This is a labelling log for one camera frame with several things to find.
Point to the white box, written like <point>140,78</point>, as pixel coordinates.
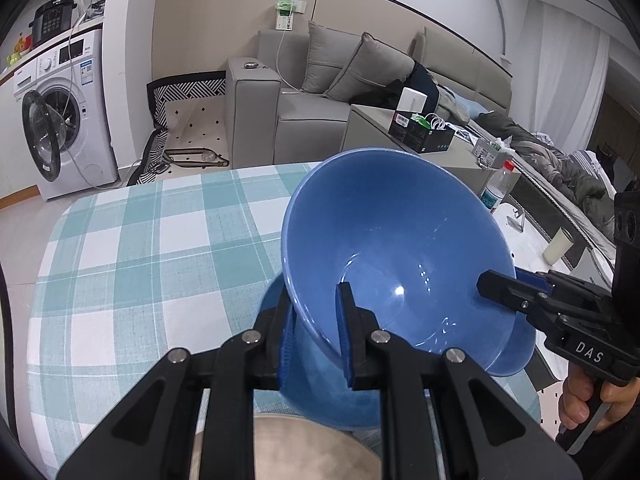
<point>412,102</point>

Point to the folded patterned play mat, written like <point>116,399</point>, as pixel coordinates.
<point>195,120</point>

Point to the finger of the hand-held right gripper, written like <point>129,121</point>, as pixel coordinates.
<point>535,280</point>
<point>505,290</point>

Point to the blue bowl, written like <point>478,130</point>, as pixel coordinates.
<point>320,395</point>
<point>400,230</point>

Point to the white cup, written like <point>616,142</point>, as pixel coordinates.
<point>559,247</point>

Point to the grey bedding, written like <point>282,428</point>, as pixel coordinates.
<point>555,165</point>

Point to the grey cushion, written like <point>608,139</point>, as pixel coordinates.
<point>330,55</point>
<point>365,72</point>

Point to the person's right hand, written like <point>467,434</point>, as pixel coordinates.
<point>572,400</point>

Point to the grey sofa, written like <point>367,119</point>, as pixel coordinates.
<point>260,110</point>

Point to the dark clothes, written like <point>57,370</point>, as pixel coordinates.
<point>400,90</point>

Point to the checkered teal tablecloth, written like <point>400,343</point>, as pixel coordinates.
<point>150,260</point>

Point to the white washing machine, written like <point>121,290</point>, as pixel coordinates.
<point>85,125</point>

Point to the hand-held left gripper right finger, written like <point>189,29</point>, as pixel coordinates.
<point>344,330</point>

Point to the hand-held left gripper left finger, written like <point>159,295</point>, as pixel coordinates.
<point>287,345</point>

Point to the white curtain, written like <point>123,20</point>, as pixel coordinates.
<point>565,70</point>

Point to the plastic water bottle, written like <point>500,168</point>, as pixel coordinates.
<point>496,190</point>

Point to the yellow green toy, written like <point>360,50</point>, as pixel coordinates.
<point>17,52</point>

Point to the grey coffee table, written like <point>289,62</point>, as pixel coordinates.
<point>370,130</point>

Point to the large cream plate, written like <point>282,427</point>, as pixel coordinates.
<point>300,450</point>

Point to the white green wall holder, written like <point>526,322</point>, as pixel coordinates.
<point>289,12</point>

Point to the black box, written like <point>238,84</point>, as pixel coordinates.
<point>425,137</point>

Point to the black pressure cooker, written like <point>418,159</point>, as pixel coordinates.
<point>52,20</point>

